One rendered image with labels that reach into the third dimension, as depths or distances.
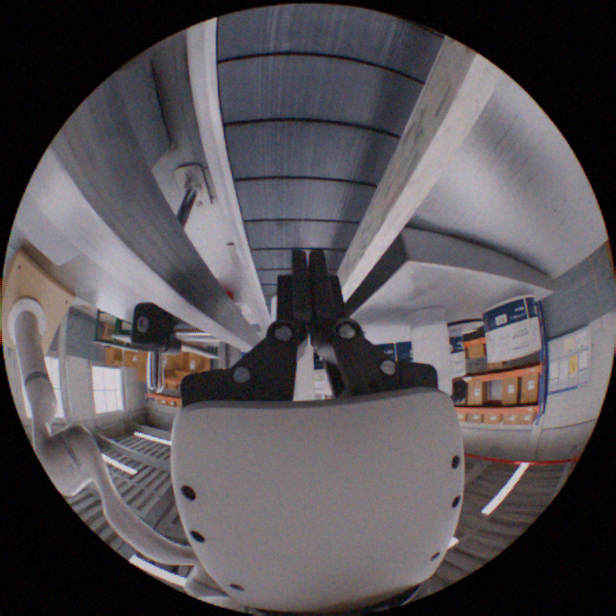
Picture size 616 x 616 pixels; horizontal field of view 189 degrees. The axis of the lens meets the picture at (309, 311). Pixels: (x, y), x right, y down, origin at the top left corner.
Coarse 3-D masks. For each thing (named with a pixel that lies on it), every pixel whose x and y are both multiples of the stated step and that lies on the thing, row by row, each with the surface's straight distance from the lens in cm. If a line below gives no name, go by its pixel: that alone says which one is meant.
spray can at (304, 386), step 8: (272, 296) 28; (272, 304) 27; (272, 312) 27; (272, 320) 27; (304, 360) 25; (312, 360) 27; (304, 368) 25; (312, 368) 26; (296, 376) 25; (304, 376) 25; (312, 376) 26; (296, 384) 25; (304, 384) 25; (312, 384) 26; (296, 392) 25; (304, 392) 25; (312, 392) 26; (296, 400) 25
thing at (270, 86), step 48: (240, 48) 10; (288, 48) 10; (336, 48) 10; (384, 48) 10; (432, 48) 11; (240, 96) 10; (288, 96) 10; (336, 96) 10; (384, 96) 10; (240, 144) 11; (288, 144) 11; (336, 144) 11; (384, 144) 12; (240, 192) 13; (288, 192) 13; (336, 192) 13; (288, 240) 17; (336, 240) 17
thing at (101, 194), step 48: (96, 96) 3; (96, 144) 3; (48, 192) 3; (96, 192) 3; (144, 192) 4; (96, 240) 3; (144, 240) 4; (144, 288) 5; (192, 288) 5; (240, 336) 10
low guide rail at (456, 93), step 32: (448, 64) 9; (480, 64) 8; (448, 96) 8; (480, 96) 8; (416, 128) 9; (448, 128) 8; (416, 160) 8; (448, 160) 9; (384, 192) 11; (416, 192) 9; (384, 224) 10; (352, 256) 15; (352, 288) 17
